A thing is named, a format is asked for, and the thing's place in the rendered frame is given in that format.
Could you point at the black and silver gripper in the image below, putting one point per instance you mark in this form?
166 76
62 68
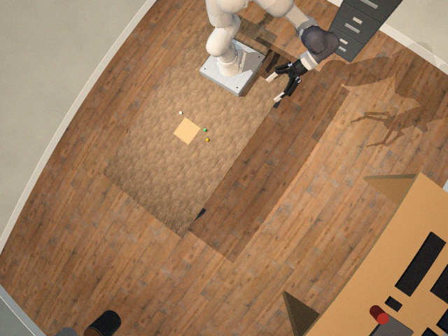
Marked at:
295 70

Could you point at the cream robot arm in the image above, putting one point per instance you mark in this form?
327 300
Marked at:
320 43

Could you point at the tan square mat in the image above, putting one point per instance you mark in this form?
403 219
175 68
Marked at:
187 130

